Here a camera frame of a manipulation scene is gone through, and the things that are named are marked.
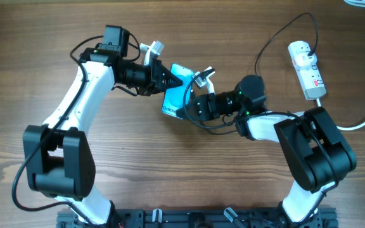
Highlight smartphone with teal screen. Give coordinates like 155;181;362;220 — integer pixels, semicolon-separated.
162;63;194;120

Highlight black USB charging cable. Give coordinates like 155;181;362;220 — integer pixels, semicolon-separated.
207;12;319;136

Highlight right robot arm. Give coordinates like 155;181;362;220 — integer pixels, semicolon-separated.
171;70;357;227

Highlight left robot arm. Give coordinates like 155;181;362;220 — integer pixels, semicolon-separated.
19;25;183;227

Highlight white USB charger plug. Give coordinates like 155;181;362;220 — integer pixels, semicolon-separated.
293;53;317;70

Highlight white power strip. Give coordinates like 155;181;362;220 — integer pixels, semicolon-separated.
288;41;326;100

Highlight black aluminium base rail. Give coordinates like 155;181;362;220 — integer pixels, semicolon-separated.
56;208;339;228

